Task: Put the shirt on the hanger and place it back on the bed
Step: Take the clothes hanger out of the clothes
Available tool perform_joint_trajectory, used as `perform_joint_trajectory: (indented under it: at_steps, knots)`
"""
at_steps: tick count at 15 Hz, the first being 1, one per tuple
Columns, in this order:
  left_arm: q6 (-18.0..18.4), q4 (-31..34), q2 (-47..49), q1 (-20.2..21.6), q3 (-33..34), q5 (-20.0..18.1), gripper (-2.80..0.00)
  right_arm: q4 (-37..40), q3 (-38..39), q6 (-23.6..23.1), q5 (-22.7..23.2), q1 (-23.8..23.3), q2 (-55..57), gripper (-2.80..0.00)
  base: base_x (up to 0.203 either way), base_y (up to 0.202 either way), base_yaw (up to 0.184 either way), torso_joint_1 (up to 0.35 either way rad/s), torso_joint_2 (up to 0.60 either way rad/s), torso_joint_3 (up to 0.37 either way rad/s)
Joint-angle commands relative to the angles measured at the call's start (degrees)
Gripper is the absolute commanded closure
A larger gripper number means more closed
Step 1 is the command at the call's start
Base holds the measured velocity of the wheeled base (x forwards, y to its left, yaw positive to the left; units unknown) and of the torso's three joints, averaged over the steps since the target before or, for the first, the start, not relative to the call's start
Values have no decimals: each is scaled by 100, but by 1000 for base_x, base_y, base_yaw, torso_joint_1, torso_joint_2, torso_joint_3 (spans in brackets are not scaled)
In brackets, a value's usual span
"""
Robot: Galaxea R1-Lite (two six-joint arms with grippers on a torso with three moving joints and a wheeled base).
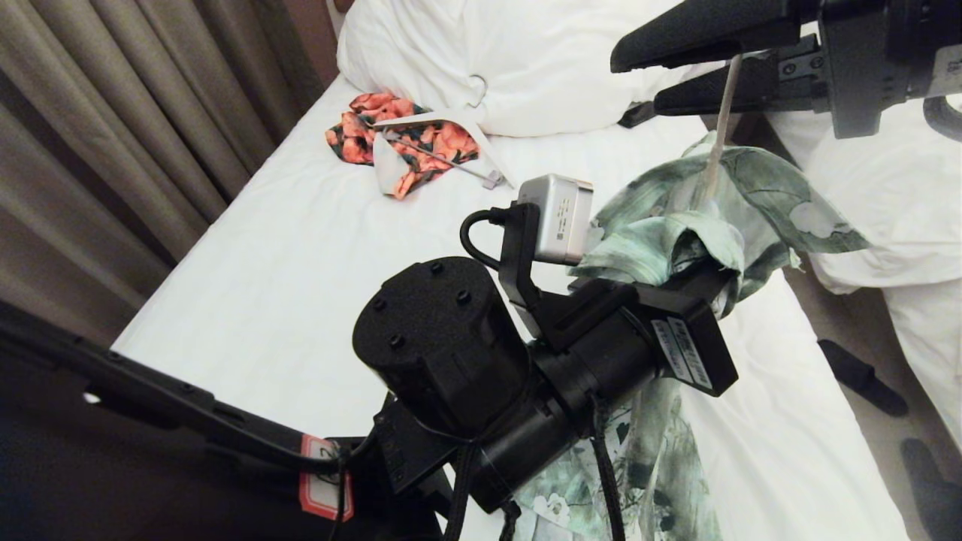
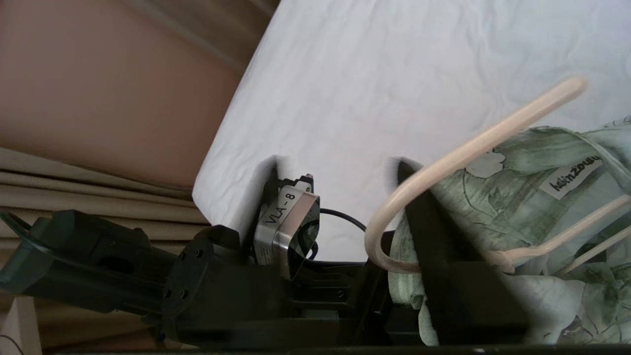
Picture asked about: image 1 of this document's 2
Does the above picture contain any cream wire clothes hanger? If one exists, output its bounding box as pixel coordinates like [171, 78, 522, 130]
[697, 53, 745, 213]

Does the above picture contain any green floral short-sleeve shirt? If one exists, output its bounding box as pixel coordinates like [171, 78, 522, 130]
[515, 134, 870, 541]

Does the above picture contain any white wooden clothes hanger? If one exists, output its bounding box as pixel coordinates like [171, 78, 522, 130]
[372, 74, 517, 191]

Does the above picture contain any black smartphone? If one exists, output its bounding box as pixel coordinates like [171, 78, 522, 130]
[617, 100, 656, 129]

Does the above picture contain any white bunched duvet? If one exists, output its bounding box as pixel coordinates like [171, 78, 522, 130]
[767, 94, 962, 295]
[336, 0, 726, 138]

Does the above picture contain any black slipper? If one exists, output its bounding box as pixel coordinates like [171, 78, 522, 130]
[818, 340, 909, 418]

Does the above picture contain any orange floral garment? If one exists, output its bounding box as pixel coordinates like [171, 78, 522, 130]
[324, 92, 482, 201]

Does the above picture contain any brown pleated curtain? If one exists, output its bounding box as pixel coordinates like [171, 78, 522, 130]
[0, 0, 340, 346]

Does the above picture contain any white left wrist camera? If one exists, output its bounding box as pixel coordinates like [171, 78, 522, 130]
[517, 174, 595, 266]

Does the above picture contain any braided black left arm cable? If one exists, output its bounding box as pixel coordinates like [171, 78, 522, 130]
[443, 406, 626, 541]

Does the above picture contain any smooth black left arm cable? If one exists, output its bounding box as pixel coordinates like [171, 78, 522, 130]
[0, 301, 377, 476]

